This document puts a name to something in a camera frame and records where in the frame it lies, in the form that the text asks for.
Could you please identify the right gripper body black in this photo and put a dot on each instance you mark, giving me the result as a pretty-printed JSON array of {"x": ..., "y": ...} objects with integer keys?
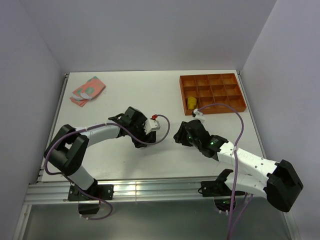
[{"x": 183, "y": 137}]

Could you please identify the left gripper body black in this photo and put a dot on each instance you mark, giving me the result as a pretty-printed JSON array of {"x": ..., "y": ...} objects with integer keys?
[{"x": 139, "y": 132}]

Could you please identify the yellow sock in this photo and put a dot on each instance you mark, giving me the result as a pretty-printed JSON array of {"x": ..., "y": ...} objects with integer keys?
[{"x": 192, "y": 103}]

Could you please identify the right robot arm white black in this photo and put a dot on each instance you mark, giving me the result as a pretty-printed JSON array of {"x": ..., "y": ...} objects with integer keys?
[{"x": 278, "y": 182}]

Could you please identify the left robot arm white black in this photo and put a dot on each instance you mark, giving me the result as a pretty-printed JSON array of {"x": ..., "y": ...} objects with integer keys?
[{"x": 67, "y": 150}]

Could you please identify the pink green patterned socks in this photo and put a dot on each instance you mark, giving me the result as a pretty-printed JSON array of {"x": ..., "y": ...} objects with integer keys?
[{"x": 87, "y": 92}]

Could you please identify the orange compartment tray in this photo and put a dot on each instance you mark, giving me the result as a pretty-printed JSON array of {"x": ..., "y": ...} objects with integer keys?
[{"x": 212, "y": 92}]

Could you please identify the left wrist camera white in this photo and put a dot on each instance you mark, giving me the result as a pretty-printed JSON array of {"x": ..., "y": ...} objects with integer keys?
[{"x": 151, "y": 125}]

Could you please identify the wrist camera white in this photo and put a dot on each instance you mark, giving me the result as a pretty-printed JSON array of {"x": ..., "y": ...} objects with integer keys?
[
  {"x": 151, "y": 125},
  {"x": 198, "y": 115}
]

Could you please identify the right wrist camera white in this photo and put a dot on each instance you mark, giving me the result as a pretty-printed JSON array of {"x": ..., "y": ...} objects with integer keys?
[{"x": 198, "y": 115}]

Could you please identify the aluminium frame rail front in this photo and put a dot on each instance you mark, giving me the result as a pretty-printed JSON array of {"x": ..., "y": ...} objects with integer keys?
[{"x": 145, "y": 190}]

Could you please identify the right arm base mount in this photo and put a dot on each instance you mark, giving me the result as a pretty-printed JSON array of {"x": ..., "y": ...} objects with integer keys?
[{"x": 219, "y": 190}]

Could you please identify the aluminium side rail right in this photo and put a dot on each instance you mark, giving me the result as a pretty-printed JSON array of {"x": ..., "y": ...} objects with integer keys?
[{"x": 239, "y": 77}]

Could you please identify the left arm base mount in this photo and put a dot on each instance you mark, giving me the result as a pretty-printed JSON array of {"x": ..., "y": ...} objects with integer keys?
[{"x": 90, "y": 201}]

